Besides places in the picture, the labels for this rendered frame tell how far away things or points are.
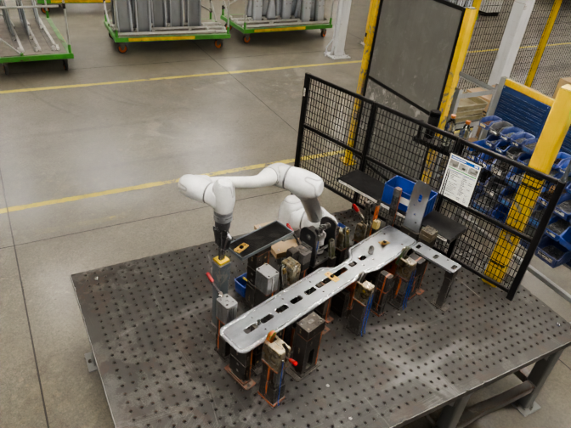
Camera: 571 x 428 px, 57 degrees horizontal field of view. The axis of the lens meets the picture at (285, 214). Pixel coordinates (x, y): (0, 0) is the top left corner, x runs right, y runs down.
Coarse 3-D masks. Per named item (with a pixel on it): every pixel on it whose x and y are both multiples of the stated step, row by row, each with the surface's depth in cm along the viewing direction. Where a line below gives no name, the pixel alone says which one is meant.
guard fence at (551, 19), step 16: (480, 0) 569; (496, 0) 584; (560, 0) 630; (496, 16) 598; (544, 16) 636; (560, 16) 649; (544, 32) 654; (544, 48) 664; (560, 48) 685; (528, 80) 687; (544, 80) 704
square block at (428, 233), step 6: (426, 228) 316; (432, 228) 316; (420, 234) 316; (426, 234) 313; (432, 234) 311; (420, 240) 319; (426, 240) 315; (432, 240) 316; (420, 246) 320; (432, 246) 322
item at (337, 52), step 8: (344, 0) 869; (344, 8) 878; (336, 16) 892; (344, 16) 886; (336, 24) 899; (344, 24) 894; (336, 32) 904; (344, 32) 903; (336, 40) 908; (344, 40) 912; (336, 48) 914; (328, 56) 924; (336, 56) 922; (344, 56) 927
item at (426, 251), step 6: (414, 246) 309; (426, 246) 311; (420, 252) 305; (426, 252) 306; (432, 252) 306; (438, 252) 307; (426, 258) 303; (432, 258) 302; (438, 258) 302; (444, 258) 303; (438, 264) 298; (444, 264) 298; (450, 264) 299; (456, 264) 299; (450, 270) 294; (456, 270) 295
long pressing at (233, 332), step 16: (368, 240) 310; (400, 240) 313; (352, 256) 296; (368, 256) 297; (384, 256) 299; (320, 272) 282; (352, 272) 285; (368, 272) 287; (288, 288) 269; (304, 288) 270; (320, 288) 271; (336, 288) 273; (272, 304) 258; (288, 304) 259; (304, 304) 260; (240, 320) 247; (256, 320) 248; (272, 320) 249; (288, 320) 250; (224, 336) 239; (240, 336) 239; (256, 336) 240; (240, 352) 233
